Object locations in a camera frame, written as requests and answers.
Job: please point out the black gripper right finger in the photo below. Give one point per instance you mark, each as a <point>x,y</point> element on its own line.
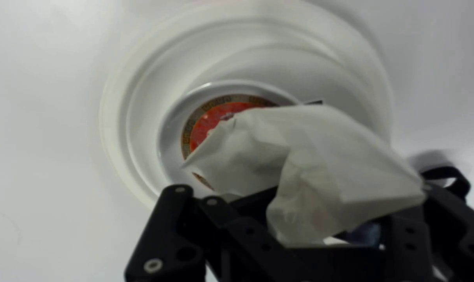
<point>444,236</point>

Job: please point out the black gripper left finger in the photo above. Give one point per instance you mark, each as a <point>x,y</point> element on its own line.
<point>194,240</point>

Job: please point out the red round item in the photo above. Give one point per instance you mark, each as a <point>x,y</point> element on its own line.
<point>210,118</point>

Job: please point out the white paper napkin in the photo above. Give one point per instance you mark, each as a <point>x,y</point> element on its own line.
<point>324,162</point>

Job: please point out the white round plate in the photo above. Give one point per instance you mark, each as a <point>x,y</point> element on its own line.
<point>152,104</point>

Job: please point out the black binder clip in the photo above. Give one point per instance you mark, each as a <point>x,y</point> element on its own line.
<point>457,181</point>

